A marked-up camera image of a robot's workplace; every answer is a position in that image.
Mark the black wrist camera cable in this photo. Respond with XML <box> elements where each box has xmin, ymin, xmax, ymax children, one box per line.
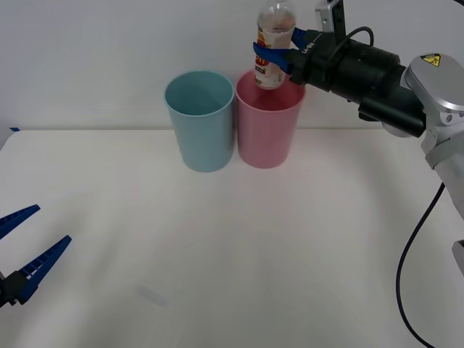
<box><xmin>331</xmin><ymin>26</ymin><xmax>375</xmax><ymax>68</ymax></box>

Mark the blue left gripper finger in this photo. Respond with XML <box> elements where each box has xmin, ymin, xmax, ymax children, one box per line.
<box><xmin>12</xmin><ymin>235</ymin><xmax>73</xmax><ymax>306</ymax></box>
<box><xmin>0</xmin><ymin>204</ymin><xmax>41</xmax><ymax>240</ymax></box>

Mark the pale blue plastic bin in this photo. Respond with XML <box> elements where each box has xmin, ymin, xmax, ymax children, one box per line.
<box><xmin>163</xmin><ymin>70</ymin><xmax>235</xmax><ymax>173</ymax></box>

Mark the clear bottle with red label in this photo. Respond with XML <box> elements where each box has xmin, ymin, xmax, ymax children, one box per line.
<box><xmin>254</xmin><ymin>0</ymin><xmax>297</xmax><ymax>91</ymax></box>

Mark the long black arm cable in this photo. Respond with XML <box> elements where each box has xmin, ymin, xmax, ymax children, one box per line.
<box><xmin>396</xmin><ymin>181</ymin><xmax>446</xmax><ymax>348</ymax></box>

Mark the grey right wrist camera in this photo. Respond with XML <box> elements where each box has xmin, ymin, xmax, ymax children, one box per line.
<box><xmin>314</xmin><ymin>0</ymin><xmax>346</xmax><ymax>36</ymax></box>

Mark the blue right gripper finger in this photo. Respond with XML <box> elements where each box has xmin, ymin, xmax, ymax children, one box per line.
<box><xmin>291</xmin><ymin>27</ymin><xmax>307</xmax><ymax>50</ymax></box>
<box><xmin>252</xmin><ymin>41</ymin><xmax>297</xmax><ymax>75</ymax></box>

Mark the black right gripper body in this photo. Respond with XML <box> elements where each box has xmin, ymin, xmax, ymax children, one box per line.
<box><xmin>289</xmin><ymin>29</ymin><xmax>344</xmax><ymax>92</ymax></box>

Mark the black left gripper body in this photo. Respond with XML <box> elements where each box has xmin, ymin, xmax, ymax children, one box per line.
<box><xmin>0</xmin><ymin>270</ymin><xmax>17</xmax><ymax>310</ymax></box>

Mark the pink plastic bin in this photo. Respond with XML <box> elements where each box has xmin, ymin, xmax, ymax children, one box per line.
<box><xmin>234</xmin><ymin>70</ymin><xmax>307</xmax><ymax>170</ymax></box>

